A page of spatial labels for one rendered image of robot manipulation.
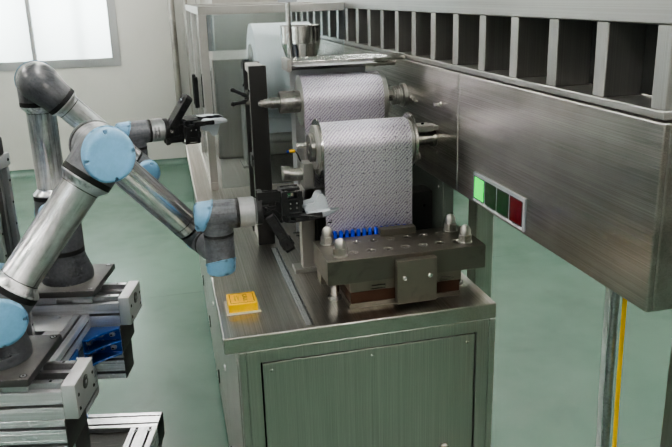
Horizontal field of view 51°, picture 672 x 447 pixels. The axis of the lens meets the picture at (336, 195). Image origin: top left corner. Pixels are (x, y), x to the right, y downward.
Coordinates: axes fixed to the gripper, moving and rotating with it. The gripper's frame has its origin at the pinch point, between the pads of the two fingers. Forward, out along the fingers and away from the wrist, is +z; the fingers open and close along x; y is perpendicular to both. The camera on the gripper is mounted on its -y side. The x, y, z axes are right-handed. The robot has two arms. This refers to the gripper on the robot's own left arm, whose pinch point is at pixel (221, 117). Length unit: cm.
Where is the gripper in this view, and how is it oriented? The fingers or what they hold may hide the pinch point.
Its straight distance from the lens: 246.0
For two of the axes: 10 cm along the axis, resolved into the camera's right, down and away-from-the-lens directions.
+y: -0.3, 9.3, 3.7
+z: 8.9, -1.4, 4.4
